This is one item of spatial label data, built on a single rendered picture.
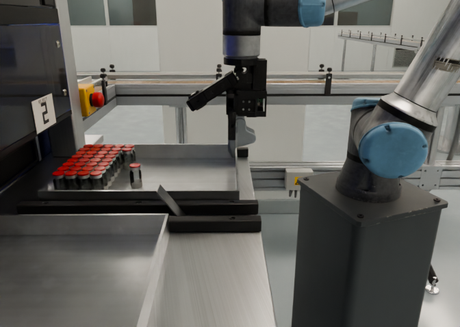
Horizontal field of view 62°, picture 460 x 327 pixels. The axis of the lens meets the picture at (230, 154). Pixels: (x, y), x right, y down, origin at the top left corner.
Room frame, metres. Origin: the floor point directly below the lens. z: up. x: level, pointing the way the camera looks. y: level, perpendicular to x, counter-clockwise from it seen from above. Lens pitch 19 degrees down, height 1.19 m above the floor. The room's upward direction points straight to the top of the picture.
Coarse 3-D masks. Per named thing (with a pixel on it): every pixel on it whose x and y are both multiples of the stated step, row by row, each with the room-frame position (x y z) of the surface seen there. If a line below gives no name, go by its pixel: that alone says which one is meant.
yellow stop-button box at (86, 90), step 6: (78, 84) 0.99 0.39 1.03; (84, 84) 0.99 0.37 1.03; (90, 84) 0.99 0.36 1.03; (84, 90) 0.94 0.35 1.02; (90, 90) 0.97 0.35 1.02; (84, 96) 0.93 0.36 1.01; (90, 96) 0.96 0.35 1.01; (84, 102) 0.93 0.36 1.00; (90, 102) 0.96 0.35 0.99; (84, 108) 0.93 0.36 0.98; (90, 108) 0.96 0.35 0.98; (96, 108) 1.00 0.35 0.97; (84, 114) 0.93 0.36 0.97; (90, 114) 0.96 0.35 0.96
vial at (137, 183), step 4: (132, 168) 0.67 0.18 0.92; (136, 168) 0.68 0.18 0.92; (132, 172) 0.67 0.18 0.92; (136, 172) 0.68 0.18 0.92; (140, 172) 0.68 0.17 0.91; (132, 176) 0.67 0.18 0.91; (136, 176) 0.67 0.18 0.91; (140, 176) 0.68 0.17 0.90; (132, 180) 0.67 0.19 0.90; (136, 180) 0.67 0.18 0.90; (140, 180) 0.68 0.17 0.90; (132, 184) 0.67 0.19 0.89; (136, 184) 0.67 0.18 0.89; (140, 184) 0.68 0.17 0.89; (136, 188) 0.67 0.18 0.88
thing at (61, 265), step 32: (0, 224) 0.51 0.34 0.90; (32, 224) 0.51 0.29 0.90; (64, 224) 0.51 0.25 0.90; (96, 224) 0.51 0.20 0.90; (128, 224) 0.51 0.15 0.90; (160, 224) 0.51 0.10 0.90; (0, 256) 0.45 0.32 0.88; (32, 256) 0.45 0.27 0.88; (64, 256) 0.45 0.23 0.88; (96, 256) 0.45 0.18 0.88; (128, 256) 0.45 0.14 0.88; (160, 256) 0.43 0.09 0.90; (0, 288) 0.39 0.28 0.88; (32, 288) 0.39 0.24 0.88; (64, 288) 0.39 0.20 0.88; (96, 288) 0.39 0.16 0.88; (128, 288) 0.39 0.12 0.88; (0, 320) 0.33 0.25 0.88; (32, 320) 0.33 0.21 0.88; (64, 320) 0.33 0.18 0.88; (96, 320) 0.33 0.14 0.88; (128, 320) 0.33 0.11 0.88
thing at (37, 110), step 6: (48, 96) 0.74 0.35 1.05; (36, 102) 0.70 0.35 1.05; (42, 102) 0.72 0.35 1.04; (48, 102) 0.74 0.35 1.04; (36, 108) 0.69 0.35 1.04; (42, 108) 0.71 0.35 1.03; (48, 108) 0.74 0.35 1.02; (36, 114) 0.69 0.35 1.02; (48, 114) 0.73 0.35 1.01; (54, 114) 0.76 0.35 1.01; (36, 120) 0.68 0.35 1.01; (42, 120) 0.71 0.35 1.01; (54, 120) 0.76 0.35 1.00; (36, 126) 0.68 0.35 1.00; (42, 126) 0.70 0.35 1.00; (48, 126) 0.73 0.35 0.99; (36, 132) 0.68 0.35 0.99
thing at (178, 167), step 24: (144, 144) 0.85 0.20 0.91; (168, 144) 0.85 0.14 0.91; (192, 144) 0.85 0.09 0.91; (216, 144) 0.85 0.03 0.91; (144, 168) 0.78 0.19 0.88; (168, 168) 0.78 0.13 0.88; (192, 168) 0.78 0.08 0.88; (216, 168) 0.78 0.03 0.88; (48, 192) 0.59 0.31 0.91; (72, 192) 0.59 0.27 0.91; (96, 192) 0.59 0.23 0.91; (120, 192) 0.59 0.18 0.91; (144, 192) 0.59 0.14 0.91; (168, 192) 0.59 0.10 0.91; (192, 192) 0.59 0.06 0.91; (216, 192) 0.59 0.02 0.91
